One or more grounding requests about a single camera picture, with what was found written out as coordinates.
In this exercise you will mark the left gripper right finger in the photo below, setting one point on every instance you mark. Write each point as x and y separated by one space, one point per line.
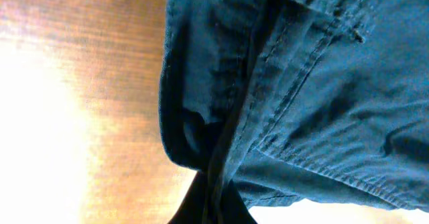
232 209

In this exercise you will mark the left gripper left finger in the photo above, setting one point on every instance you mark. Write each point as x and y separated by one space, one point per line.
194 206

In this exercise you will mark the dark teal shorts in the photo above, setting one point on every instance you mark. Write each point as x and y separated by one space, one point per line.
325 100

